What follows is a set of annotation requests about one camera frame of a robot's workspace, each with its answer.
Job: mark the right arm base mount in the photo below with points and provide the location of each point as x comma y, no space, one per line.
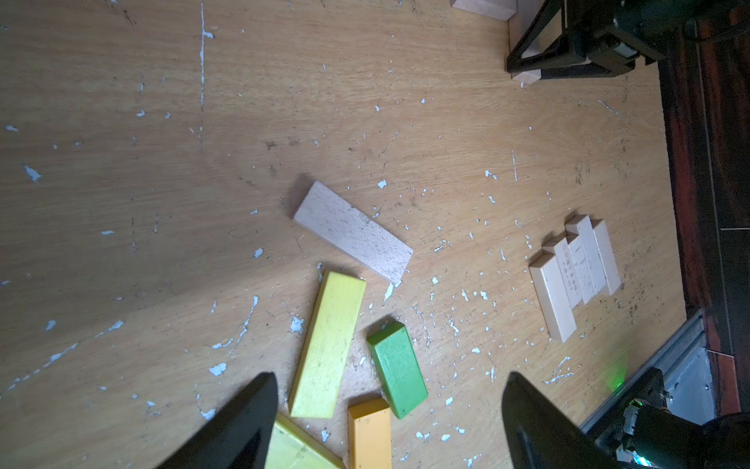
639,422

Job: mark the short green block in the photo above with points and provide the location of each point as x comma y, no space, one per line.
398,369

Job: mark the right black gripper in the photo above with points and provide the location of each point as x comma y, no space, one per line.
614,35

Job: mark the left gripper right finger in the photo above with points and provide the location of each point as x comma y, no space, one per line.
540,436

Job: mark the upper yellow block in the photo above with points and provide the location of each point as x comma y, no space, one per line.
319,376

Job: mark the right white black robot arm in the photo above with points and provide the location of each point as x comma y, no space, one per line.
681,15

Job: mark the left yellow block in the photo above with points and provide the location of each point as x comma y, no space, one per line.
292,447

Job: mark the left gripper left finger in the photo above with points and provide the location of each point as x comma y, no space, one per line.
239,435

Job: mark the natural wood block crosswise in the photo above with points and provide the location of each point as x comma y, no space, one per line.
501,10

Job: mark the small yellow block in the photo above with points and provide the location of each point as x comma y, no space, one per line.
370,435

